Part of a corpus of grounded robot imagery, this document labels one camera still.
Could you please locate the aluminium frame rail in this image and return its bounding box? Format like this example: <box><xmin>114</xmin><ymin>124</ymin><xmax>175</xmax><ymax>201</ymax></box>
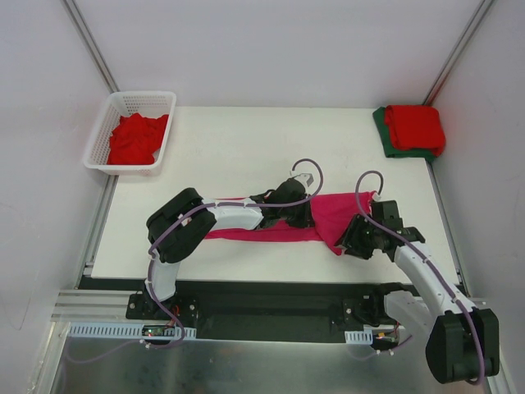
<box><xmin>51</xmin><ymin>289</ymin><xmax>132</xmax><ymax>323</ymax></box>

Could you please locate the crumpled red t shirt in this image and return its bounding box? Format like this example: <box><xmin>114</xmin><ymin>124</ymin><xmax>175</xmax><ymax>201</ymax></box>
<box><xmin>107</xmin><ymin>113</ymin><xmax>168</xmax><ymax>165</ymax></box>

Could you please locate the right white slotted cable duct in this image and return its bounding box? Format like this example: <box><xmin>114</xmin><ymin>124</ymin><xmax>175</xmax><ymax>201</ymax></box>
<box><xmin>345</xmin><ymin>329</ymin><xmax>374</xmax><ymax>346</ymax></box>

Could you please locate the left white slotted cable duct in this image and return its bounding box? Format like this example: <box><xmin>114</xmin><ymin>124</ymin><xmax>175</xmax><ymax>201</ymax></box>
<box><xmin>68</xmin><ymin>323</ymin><xmax>181</xmax><ymax>341</ymax></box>

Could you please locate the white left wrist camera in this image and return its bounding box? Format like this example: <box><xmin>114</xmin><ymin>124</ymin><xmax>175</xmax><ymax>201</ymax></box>
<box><xmin>290</xmin><ymin>172</ymin><xmax>314</xmax><ymax>190</ymax></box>

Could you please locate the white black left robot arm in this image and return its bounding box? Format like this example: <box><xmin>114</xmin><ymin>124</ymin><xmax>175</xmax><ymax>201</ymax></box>
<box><xmin>144</xmin><ymin>173</ymin><xmax>314</xmax><ymax>319</ymax></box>

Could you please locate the white plastic laundry basket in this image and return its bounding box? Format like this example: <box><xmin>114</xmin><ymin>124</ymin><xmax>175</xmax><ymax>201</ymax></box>
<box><xmin>83</xmin><ymin>90</ymin><xmax>177</xmax><ymax>176</ymax></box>

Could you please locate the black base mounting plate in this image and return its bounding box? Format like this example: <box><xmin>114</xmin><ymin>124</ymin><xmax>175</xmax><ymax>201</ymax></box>
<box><xmin>126</xmin><ymin>280</ymin><xmax>416</xmax><ymax>343</ymax></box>

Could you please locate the white slotted cable duct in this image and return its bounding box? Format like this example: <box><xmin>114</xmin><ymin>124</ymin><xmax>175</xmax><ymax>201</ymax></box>
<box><xmin>345</xmin><ymin>329</ymin><xmax>374</xmax><ymax>346</ymax></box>
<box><xmin>68</xmin><ymin>323</ymin><xmax>181</xmax><ymax>341</ymax></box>

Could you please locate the pink t shirt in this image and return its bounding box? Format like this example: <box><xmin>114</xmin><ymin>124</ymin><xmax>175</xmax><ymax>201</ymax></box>
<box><xmin>205</xmin><ymin>193</ymin><xmax>360</xmax><ymax>256</ymax></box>

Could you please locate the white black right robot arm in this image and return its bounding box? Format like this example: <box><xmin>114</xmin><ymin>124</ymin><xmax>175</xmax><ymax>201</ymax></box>
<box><xmin>336</xmin><ymin>200</ymin><xmax>500</xmax><ymax>385</ymax></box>

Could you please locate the folded red t shirt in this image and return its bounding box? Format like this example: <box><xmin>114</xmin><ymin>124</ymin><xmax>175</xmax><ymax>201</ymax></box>
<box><xmin>385</xmin><ymin>105</ymin><xmax>446</xmax><ymax>156</ymax></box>

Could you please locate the folded green t shirt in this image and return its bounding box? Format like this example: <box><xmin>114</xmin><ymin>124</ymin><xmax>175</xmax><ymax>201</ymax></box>
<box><xmin>372</xmin><ymin>107</ymin><xmax>437</xmax><ymax>163</ymax></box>

